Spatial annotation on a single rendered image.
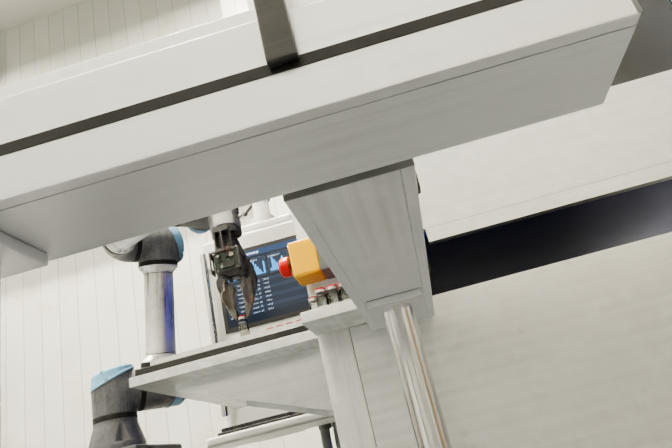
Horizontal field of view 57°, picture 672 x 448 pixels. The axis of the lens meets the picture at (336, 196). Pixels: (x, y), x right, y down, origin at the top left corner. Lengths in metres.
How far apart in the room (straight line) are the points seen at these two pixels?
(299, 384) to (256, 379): 0.09
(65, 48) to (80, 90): 7.57
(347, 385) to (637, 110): 0.81
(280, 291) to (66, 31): 6.30
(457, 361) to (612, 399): 0.27
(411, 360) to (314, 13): 0.63
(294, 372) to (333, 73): 0.96
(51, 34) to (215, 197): 7.86
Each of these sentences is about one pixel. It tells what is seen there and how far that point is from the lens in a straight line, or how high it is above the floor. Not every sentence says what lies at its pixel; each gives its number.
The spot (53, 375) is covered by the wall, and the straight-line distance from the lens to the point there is 6.56.
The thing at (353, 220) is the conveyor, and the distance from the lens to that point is 0.65.
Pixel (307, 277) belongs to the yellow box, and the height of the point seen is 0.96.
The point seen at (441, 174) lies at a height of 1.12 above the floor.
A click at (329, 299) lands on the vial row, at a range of 1.15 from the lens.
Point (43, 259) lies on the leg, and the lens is 0.60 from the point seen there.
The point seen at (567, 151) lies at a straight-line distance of 1.35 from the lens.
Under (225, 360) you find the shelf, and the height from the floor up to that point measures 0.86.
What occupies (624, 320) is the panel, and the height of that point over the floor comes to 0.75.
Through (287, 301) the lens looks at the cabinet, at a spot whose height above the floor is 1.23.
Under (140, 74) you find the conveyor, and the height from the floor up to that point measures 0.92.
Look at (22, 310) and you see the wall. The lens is 6.94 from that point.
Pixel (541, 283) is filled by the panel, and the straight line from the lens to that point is 1.24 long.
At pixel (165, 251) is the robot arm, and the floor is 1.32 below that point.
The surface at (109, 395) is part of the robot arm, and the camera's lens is 1.84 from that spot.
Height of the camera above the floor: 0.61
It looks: 24 degrees up
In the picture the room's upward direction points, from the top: 14 degrees counter-clockwise
